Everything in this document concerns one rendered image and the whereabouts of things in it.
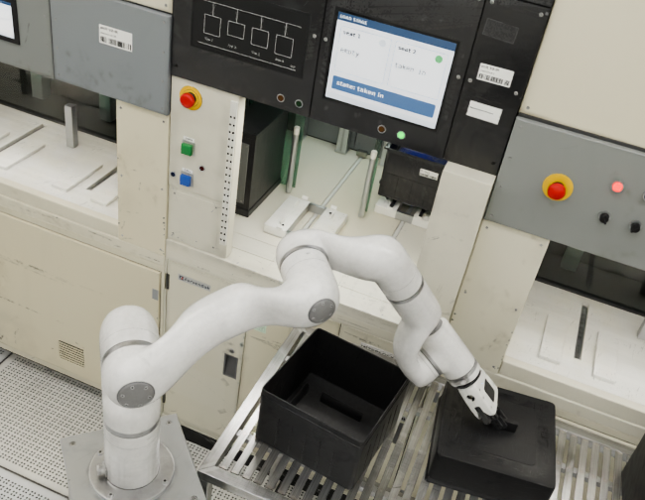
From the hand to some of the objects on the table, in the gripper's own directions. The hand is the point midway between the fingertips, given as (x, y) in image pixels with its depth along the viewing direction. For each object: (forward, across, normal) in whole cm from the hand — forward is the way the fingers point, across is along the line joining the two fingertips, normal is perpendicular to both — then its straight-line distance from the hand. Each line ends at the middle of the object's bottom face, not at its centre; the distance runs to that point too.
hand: (498, 419), depth 185 cm
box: (+43, +7, +25) cm, 50 cm away
